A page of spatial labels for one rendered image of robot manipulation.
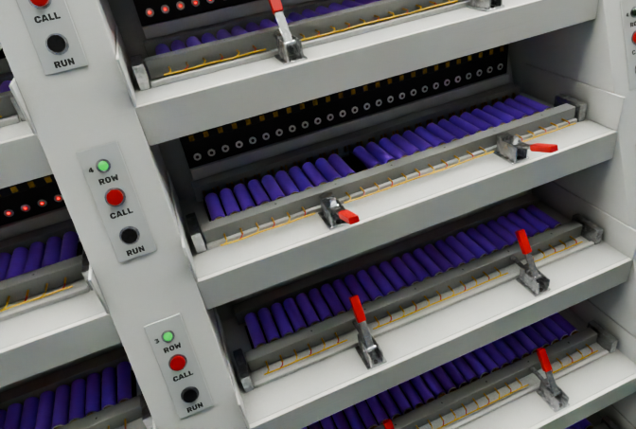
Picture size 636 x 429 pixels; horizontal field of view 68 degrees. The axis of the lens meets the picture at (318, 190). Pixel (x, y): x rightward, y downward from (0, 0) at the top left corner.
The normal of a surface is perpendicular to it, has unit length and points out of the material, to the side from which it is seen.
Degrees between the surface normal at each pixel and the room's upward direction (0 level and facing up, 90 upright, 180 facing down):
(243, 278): 110
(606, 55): 90
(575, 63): 90
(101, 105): 90
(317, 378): 19
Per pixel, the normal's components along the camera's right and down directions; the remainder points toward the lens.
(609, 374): -0.15, -0.84
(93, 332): 0.36, 0.46
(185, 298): 0.29, 0.15
